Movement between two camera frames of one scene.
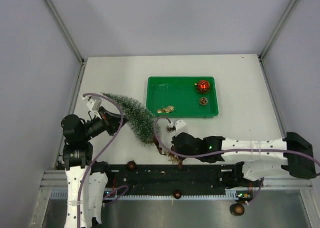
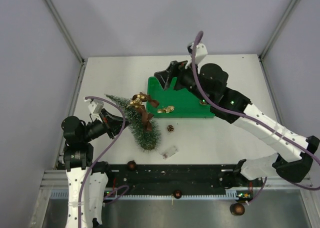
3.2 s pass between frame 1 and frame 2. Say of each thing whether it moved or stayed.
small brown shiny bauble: stayed
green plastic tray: stayed
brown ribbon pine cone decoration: moved
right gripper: moved
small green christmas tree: moved
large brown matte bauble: stayed
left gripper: stayed
